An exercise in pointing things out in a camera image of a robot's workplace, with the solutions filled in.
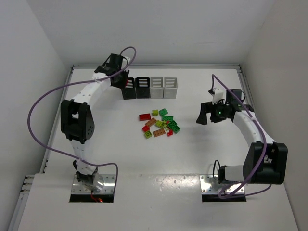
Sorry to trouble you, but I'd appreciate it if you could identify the green lego brick top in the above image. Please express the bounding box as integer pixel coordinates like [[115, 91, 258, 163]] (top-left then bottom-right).
[[158, 108, 168, 116]]

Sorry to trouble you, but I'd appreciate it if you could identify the red 2x3 lego brick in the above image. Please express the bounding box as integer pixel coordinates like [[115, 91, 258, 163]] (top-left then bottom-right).
[[139, 113, 151, 121]]

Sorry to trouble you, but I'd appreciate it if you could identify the red small lego brick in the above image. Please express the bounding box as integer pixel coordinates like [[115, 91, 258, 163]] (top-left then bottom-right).
[[167, 129, 174, 137], [142, 126, 150, 133]]

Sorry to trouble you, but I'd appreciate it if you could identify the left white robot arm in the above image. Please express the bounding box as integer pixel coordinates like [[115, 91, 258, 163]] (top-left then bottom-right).
[[60, 54, 130, 192]]

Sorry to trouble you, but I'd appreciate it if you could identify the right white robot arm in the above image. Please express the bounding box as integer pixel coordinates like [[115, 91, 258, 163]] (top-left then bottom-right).
[[196, 88, 288, 185]]

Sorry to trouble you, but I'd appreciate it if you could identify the black slotted container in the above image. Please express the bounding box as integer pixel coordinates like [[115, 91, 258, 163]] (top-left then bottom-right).
[[135, 77, 150, 99], [121, 77, 136, 100]]

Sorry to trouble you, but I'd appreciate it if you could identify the white slotted container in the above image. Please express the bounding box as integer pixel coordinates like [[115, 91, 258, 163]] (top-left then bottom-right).
[[150, 77, 164, 99], [164, 77, 178, 99]]

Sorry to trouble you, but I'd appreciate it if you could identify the green 2x3 lego brick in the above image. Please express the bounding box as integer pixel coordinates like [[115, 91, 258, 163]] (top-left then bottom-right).
[[161, 115, 174, 122]]

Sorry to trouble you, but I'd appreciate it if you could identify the lime small lego brick top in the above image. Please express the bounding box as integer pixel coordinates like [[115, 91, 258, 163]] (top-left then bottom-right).
[[152, 110, 158, 116]]

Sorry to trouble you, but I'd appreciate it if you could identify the brown lego brick upper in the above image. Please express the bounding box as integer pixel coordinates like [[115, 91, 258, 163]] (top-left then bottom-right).
[[145, 118, 157, 128]]

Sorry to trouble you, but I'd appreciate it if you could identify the brown lego brick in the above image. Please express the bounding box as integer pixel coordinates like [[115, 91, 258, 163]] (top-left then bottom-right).
[[145, 118, 157, 128], [153, 128, 166, 137]]

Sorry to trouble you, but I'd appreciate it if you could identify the brown lego brick lower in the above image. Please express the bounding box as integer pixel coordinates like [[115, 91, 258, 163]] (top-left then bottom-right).
[[153, 128, 166, 137]]

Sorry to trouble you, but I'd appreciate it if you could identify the lime lego brick bottom left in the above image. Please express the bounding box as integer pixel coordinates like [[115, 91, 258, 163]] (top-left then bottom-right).
[[144, 130, 152, 139]]

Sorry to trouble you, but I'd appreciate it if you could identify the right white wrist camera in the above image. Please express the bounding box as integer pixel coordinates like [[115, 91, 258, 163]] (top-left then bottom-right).
[[208, 88, 224, 104]]

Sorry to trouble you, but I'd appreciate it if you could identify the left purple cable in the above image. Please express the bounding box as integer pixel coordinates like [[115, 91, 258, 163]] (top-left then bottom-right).
[[27, 46, 137, 191]]

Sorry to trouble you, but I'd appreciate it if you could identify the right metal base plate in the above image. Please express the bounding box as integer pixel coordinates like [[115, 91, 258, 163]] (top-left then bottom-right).
[[199, 174, 245, 195]]

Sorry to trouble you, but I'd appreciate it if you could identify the metal base plate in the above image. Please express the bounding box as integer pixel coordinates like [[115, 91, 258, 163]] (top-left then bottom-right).
[[71, 174, 116, 194], [199, 174, 245, 195]]

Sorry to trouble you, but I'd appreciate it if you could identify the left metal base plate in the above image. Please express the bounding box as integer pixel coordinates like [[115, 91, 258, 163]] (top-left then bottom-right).
[[71, 174, 116, 194]]

